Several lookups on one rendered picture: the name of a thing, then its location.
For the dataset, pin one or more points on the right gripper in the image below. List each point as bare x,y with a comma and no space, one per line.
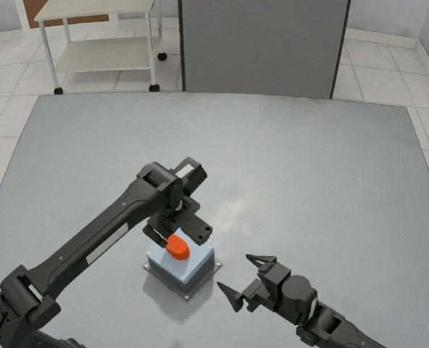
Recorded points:
236,299

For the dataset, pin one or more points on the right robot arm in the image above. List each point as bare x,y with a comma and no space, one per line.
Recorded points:
327,329

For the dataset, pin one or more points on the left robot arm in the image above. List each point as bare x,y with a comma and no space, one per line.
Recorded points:
156,189

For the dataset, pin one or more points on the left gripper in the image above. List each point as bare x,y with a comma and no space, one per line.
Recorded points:
154,223

